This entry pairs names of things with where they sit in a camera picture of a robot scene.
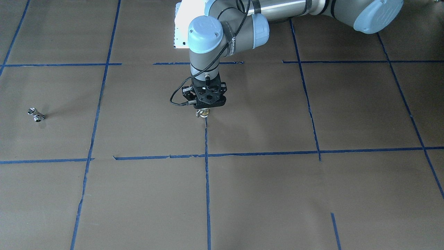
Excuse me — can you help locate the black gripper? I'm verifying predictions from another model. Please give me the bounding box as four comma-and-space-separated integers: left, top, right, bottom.
182, 77, 227, 108

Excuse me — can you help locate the white PPR brass valve fitting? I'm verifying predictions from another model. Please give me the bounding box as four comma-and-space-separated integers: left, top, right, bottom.
196, 108, 211, 118

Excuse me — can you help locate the chrome angle valve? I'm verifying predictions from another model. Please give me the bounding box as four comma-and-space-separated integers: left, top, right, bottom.
27, 107, 45, 122

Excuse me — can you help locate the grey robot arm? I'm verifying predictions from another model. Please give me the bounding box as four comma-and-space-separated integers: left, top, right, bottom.
175, 0, 404, 109

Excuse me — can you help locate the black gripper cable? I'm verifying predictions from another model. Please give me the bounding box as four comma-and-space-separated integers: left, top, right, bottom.
169, 0, 251, 107

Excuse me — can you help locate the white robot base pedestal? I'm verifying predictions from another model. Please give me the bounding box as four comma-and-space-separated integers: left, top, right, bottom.
173, 0, 208, 49

